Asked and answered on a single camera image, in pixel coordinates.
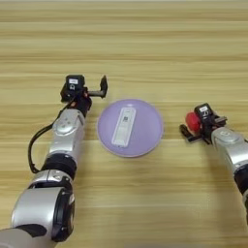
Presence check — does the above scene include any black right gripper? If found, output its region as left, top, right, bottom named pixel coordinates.
left=179, top=115, right=228, bottom=144

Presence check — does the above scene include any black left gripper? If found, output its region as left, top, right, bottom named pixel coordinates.
left=60, top=75, right=109, bottom=117

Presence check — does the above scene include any red cube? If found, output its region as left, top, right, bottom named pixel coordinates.
left=185, top=110, right=202, bottom=133

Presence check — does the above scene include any white remote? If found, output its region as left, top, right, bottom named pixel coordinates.
left=110, top=107, right=138, bottom=148

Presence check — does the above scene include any purple round plate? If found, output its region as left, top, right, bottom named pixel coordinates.
left=96, top=98, right=165, bottom=159

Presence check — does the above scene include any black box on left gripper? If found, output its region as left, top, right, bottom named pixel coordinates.
left=65, top=74, right=86, bottom=93

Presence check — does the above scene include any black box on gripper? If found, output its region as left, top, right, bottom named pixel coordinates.
left=193, top=102, right=214, bottom=121
left=65, top=74, right=86, bottom=93

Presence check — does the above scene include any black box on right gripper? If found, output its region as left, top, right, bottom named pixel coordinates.
left=193, top=102, right=214, bottom=121

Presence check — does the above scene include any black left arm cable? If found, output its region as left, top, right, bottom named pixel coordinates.
left=27, top=103, right=71, bottom=175

